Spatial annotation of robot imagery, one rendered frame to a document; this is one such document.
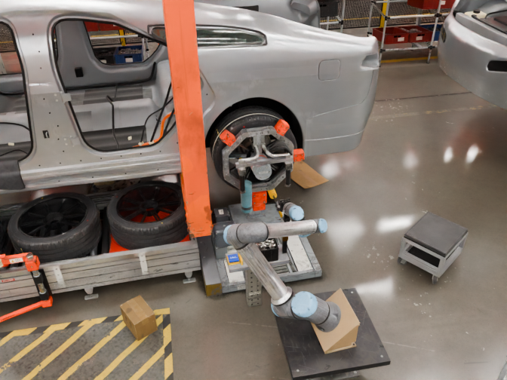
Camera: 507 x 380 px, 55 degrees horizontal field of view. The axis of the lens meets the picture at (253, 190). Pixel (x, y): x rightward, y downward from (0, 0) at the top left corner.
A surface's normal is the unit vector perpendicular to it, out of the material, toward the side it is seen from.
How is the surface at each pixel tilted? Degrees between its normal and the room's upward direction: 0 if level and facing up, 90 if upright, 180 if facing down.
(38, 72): 81
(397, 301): 0
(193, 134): 90
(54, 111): 88
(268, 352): 0
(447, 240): 0
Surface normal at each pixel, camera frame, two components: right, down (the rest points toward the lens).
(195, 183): 0.22, 0.56
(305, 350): -0.01, -0.82
